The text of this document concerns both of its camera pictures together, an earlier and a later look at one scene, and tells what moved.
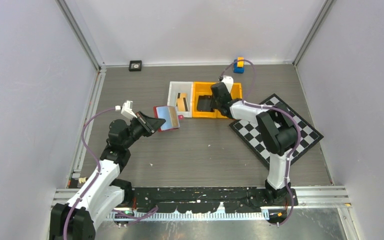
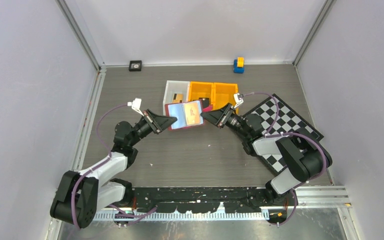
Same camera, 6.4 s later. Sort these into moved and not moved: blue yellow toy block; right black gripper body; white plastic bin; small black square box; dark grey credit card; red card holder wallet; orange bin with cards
Moved: dark grey credit card; red card holder wallet; white plastic bin; right black gripper body
Not moved: small black square box; blue yellow toy block; orange bin with cards
